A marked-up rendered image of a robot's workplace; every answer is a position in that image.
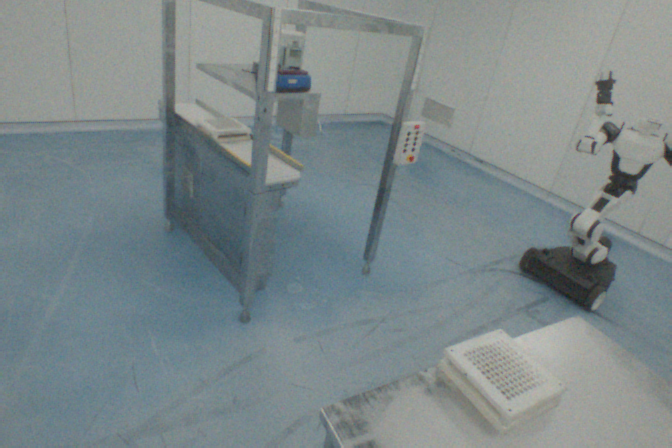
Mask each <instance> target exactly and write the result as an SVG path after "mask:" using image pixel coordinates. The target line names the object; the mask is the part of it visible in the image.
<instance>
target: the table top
mask: <svg viewBox="0 0 672 448"><path fill-rule="evenodd" d="M513 340H514V341H515V342H517V343H518V344H519V345H520V346H521V347H522V348H523V349H525V350H526V351H527V352H528V353H529V354H530V355H532V356H533V357H534V358H535V359H536V360H537V361H538V362H540V363H541V364H542V365H543V366H544V367H545V368H547V369H548V370H549V371H550V372H551V373H552V374H553V375H555V376H556V377H557V378H558V379H559V380H560V381H562V382H563V383H564V384H565V385H566V386H567V387H568V388H567V390H566V392H564V393H562V394H561V396H560V397H561V398H562V399H561V402H560V404H559V405H558V406H557V407H553V408H551V409H550V410H548V411H546V412H544V413H542V414H541V415H539V416H537V417H535V418H533V419H531V420H530V421H528V422H526V423H524V424H522V425H521V426H519V427H517V428H515V429H513V430H511V431H510V432H508V433H507V434H506V435H500V434H499V433H498V432H497V431H496V429H495V428H494V426H493V425H492V424H491V423H490V422H489V421H488V420H487V419H486V418H485V417H484V415H483V414H482V413H481V412H480V411H479V410H478V409H477V408H476V407H475V406H474V404H473V403H472V402H471V401H470V400H469V399H468V398H467V397H466V396H465V395H464V393H463V392H462V391H461V390H460V389H459V388H458V387H457V386H456V385H455V384H454V382H453V381H452V380H451V379H450V378H449V377H448V376H447V375H446V374H445V373H444V371H442V370H441V369H440V368H439V366H435V367H432V368H429V369H427V370H424V371H421V372H418V373H415V374H413V375H410V376H407V377H404V378H401V379H399V380H396V381H393V382H390V383H388V384H385V385H382V386H379V387H376V388H374V389H371V390H368V391H365V392H363V393H360V394H357V395H354V396H351V397H349V398H346V399H343V400H340V401H337V402H335V403H332V404H329V405H326V406H324V407H321V408H320V412H319V419H320V420H321V422H322V424H323V426H324V428H325V430H326V432H327V433H328V435H329V437H330V439H331V441H332V443H333V445H334V446H335V448H672V384H671V383H670V382H668V381H667V380H666V379H664V378H663V377H662V376H660V375H659V374H657V373H656V372H655V371H653V370H652V369H651V368H649V367H648V366H647V365H645V364H644V363H642V362H641V361H640V360H638V359H637V358H636V357H634V356H633V355H631V354H630V353H629V352H627V351H626V350H625V349H623V348H622V347H620V346H619V345H618V344H616V343H615V342H614V341H612V340H611V339H609V338H608V337H607V336H605V335H604V334H603V333H601V332H600V331H599V330H597V329H596V328H594V327H593V326H592V325H590V324H589V323H588V322H586V321H585V320H583V319H582V318H581V317H579V316H578V315H577V316H574V317H571V318H568V319H566V320H563V321H560V322H557V323H554V324H552V325H549V326H546V327H543V328H541V329H538V330H535V331H532V332H529V333H527V334H524V335H521V336H518V337H516V338H513Z"/></svg>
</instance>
